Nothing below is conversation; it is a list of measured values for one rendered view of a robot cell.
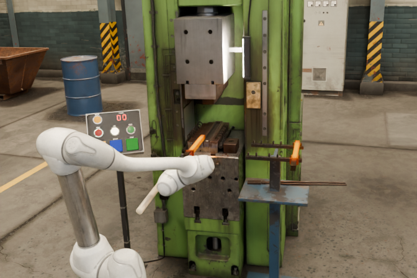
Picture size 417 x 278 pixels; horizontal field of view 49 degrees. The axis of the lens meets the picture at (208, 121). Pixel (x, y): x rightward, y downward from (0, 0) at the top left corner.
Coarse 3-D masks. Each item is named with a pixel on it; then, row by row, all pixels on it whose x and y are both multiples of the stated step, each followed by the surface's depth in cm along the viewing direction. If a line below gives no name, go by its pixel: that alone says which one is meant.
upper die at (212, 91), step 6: (186, 84) 284; (192, 84) 283; (198, 84) 282; (204, 84) 281; (210, 84) 280; (216, 84) 281; (222, 84) 300; (186, 90) 285; (192, 90) 284; (198, 90) 283; (204, 90) 282; (210, 90) 281; (216, 90) 281; (222, 90) 301; (186, 96) 286; (192, 96) 285; (198, 96) 284; (204, 96) 283; (210, 96) 283; (216, 96) 282
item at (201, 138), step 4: (200, 136) 279; (204, 136) 280; (196, 140) 271; (200, 140) 271; (196, 144) 265; (200, 144) 271; (192, 148) 257; (196, 148) 262; (188, 152) 248; (192, 152) 252; (184, 156) 245
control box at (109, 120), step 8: (104, 112) 289; (112, 112) 290; (120, 112) 290; (128, 112) 291; (136, 112) 292; (88, 120) 286; (104, 120) 287; (112, 120) 288; (120, 120) 289; (128, 120) 290; (136, 120) 291; (88, 128) 285; (96, 128) 285; (104, 128) 286; (120, 128) 288; (136, 128) 290; (96, 136) 284; (104, 136) 285; (112, 136) 286; (120, 136) 287; (128, 136) 288; (136, 136) 288; (120, 152) 284; (128, 152) 285; (136, 152) 286
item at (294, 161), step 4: (296, 140) 276; (296, 144) 270; (296, 148) 263; (296, 152) 257; (292, 156) 251; (296, 156) 251; (292, 160) 245; (296, 160) 244; (292, 164) 239; (296, 164) 245; (292, 168) 238
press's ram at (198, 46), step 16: (192, 16) 287; (208, 16) 282; (224, 16) 278; (176, 32) 275; (192, 32) 273; (208, 32) 271; (224, 32) 275; (176, 48) 278; (192, 48) 276; (208, 48) 274; (224, 48) 276; (240, 48) 289; (176, 64) 281; (192, 64) 279; (208, 64) 277; (224, 64) 278; (192, 80) 282; (208, 80) 280; (224, 80) 280
